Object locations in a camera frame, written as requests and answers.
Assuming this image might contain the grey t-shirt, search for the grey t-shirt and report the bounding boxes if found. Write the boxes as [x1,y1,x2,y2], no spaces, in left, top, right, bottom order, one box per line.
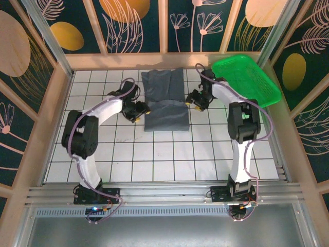
[140,67,191,133]

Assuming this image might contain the green plastic mesh basket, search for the green plastic mesh basket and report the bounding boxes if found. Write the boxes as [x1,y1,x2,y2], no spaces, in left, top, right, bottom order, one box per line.
[211,54,282,109]

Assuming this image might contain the slotted metal strip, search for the slotted metal strip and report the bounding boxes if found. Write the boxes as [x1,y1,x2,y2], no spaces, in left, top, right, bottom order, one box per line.
[34,207,232,217]

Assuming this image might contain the small circuit board blue light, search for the small circuit board blue light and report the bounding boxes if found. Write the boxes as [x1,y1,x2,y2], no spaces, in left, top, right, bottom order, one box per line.
[85,206,110,215]

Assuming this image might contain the small circuit board orange connector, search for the small circuit board orange connector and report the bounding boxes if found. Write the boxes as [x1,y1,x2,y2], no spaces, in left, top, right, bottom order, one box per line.
[228,201,258,208]

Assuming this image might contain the grey metal sheet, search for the grey metal sheet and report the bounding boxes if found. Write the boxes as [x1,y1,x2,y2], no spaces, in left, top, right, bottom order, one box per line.
[15,203,317,247]

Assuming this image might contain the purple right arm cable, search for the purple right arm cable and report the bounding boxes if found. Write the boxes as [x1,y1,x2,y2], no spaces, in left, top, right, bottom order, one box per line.
[194,63,275,222]

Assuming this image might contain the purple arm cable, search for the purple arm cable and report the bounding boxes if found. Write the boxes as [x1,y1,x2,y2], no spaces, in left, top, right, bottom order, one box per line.
[194,63,275,222]
[67,78,137,225]

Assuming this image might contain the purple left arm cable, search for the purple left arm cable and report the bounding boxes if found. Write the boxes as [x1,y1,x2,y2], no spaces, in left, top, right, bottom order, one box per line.
[67,78,137,225]

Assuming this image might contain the aluminium mounting rail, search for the aluminium mounting rail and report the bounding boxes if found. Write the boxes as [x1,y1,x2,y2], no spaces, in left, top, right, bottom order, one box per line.
[24,181,305,206]

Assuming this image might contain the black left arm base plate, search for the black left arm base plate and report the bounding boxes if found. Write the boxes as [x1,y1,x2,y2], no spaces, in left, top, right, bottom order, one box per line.
[73,184,121,205]

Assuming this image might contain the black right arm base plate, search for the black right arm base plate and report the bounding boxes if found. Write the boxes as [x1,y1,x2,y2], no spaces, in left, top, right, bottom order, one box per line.
[210,185,258,206]

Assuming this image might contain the aluminium frame post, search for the aluminium frame post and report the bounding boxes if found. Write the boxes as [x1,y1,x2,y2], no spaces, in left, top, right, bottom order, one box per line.
[20,0,75,79]
[257,0,307,68]

